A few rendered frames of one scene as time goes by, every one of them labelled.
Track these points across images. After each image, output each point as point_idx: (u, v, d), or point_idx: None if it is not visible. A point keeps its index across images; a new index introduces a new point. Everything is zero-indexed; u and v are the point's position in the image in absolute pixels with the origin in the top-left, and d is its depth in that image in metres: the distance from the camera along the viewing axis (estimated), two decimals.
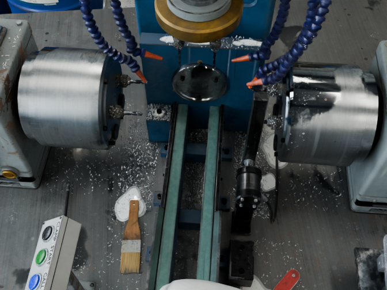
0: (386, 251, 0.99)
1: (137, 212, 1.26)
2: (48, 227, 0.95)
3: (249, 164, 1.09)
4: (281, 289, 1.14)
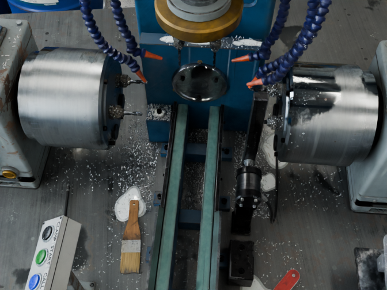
0: (386, 251, 0.99)
1: (137, 212, 1.26)
2: (48, 227, 0.95)
3: (249, 164, 1.09)
4: (281, 289, 1.14)
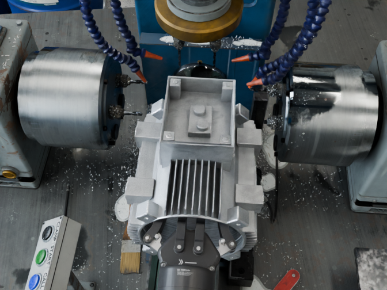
0: None
1: None
2: (48, 227, 0.95)
3: None
4: (281, 289, 1.14)
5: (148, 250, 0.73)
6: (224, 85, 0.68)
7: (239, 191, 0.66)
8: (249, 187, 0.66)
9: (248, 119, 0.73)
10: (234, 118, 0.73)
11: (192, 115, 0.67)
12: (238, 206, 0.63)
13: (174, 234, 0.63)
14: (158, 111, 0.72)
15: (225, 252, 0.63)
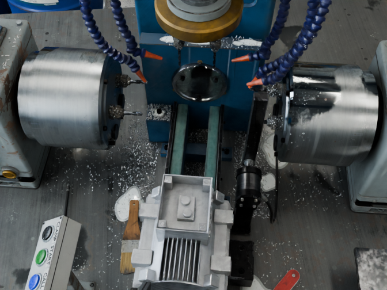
0: None
1: (137, 212, 1.26)
2: (48, 227, 0.95)
3: (249, 164, 1.09)
4: (281, 289, 1.14)
5: None
6: (204, 182, 0.93)
7: (213, 261, 0.91)
8: (221, 258, 0.92)
9: (223, 202, 0.98)
10: (213, 201, 0.98)
11: (180, 205, 0.92)
12: (211, 274, 0.88)
13: None
14: (156, 195, 0.98)
15: None
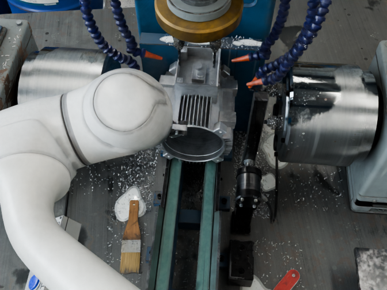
0: None
1: (137, 212, 1.26)
2: None
3: (249, 164, 1.09)
4: (281, 289, 1.14)
5: (166, 154, 1.18)
6: None
7: (221, 115, 1.11)
8: (227, 113, 1.11)
9: (229, 74, 1.17)
10: (220, 73, 1.17)
11: (194, 69, 1.12)
12: (220, 121, 1.08)
13: None
14: (174, 68, 1.17)
15: (178, 124, 0.81)
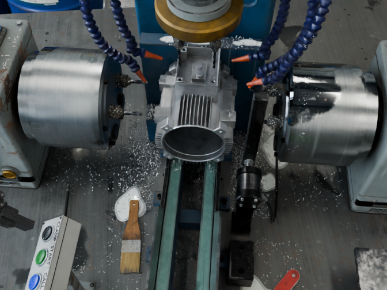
0: None
1: (137, 212, 1.26)
2: (48, 227, 0.95)
3: (249, 164, 1.09)
4: (281, 289, 1.14)
5: (167, 154, 1.18)
6: None
7: (222, 114, 1.11)
8: (228, 112, 1.11)
9: (229, 73, 1.18)
10: (220, 72, 1.17)
11: (193, 69, 1.12)
12: (220, 121, 1.08)
13: None
14: (173, 68, 1.17)
15: None
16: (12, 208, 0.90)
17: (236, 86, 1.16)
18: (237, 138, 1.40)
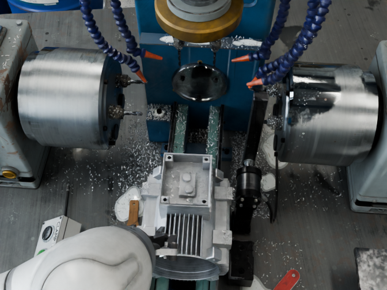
0: None
1: (137, 212, 1.26)
2: (48, 227, 0.95)
3: (249, 164, 1.09)
4: (281, 289, 1.14)
5: (152, 274, 1.01)
6: None
7: (215, 235, 0.94)
8: (222, 232, 0.95)
9: (223, 179, 1.01)
10: (212, 179, 1.01)
11: (181, 182, 0.95)
12: (213, 247, 0.91)
13: None
14: (158, 175, 1.00)
15: (165, 248, 0.67)
16: None
17: (232, 195, 0.99)
18: (237, 138, 1.40)
